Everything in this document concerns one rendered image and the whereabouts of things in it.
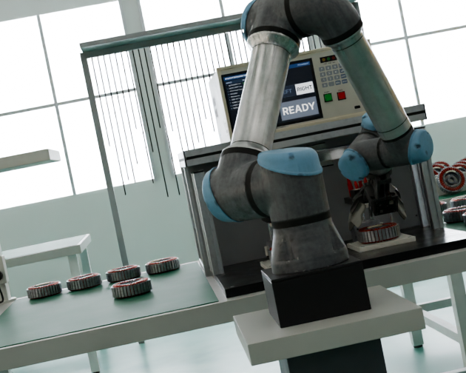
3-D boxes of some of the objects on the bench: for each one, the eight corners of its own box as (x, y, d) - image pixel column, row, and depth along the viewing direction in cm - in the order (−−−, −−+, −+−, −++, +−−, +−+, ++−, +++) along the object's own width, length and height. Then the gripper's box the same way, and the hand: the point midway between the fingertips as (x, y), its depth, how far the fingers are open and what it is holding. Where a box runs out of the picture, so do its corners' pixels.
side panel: (215, 274, 268) (194, 165, 267) (206, 277, 267) (183, 167, 266) (209, 265, 295) (189, 166, 294) (200, 267, 295) (180, 167, 294)
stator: (107, 301, 255) (104, 288, 255) (120, 294, 266) (117, 280, 266) (146, 294, 253) (143, 281, 253) (157, 287, 264) (154, 274, 263)
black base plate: (484, 243, 225) (482, 234, 225) (226, 298, 220) (224, 289, 220) (426, 231, 272) (424, 223, 272) (212, 276, 267) (211, 268, 266)
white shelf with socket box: (78, 297, 278) (48, 148, 277) (-45, 323, 275) (-77, 172, 274) (86, 283, 313) (59, 150, 312) (-24, 306, 310) (-52, 172, 309)
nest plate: (416, 240, 239) (415, 236, 239) (359, 252, 237) (359, 248, 237) (400, 236, 253) (399, 232, 253) (347, 247, 252) (346, 243, 252)
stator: (406, 237, 240) (403, 223, 240) (364, 246, 239) (362, 232, 239) (394, 234, 251) (392, 220, 251) (354, 242, 250) (352, 229, 250)
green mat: (219, 301, 218) (218, 300, 218) (-42, 357, 212) (-42, 356, 212) (197, 262, 311) (197, 261, 311) (16, 300, 306) (15, 299, 306)
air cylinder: (382, 238, 258) (379, 218, 257) (356, 243, 257) (353, 224, 257) (378, 237, 263) (374, 217, 262) (353, 242, 262) (349, 223, 262)
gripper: (345, 186, 227) (348, 247, 239) (422, 170, 229) (421, 232, 241) (336, 166, 234) (339, 227, 246) (410, 152, 236) (410, 212, 248)
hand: (376, 223), depth 246 cm, fingers open, 14 cm apart
